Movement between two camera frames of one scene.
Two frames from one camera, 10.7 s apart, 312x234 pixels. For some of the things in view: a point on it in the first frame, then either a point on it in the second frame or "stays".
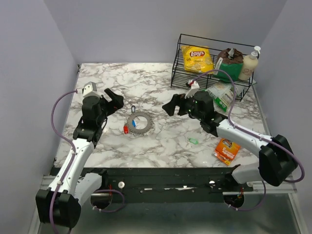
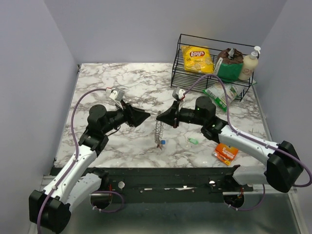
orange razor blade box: x=226 y=151 stays
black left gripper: x=117 y=101 -> x=134 y=116
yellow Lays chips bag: x=197 y=58 stays
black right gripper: x=177 y=99 -> x=171 y=116
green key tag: x=193 y=141 stays
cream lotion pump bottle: x=249 y=64 stays
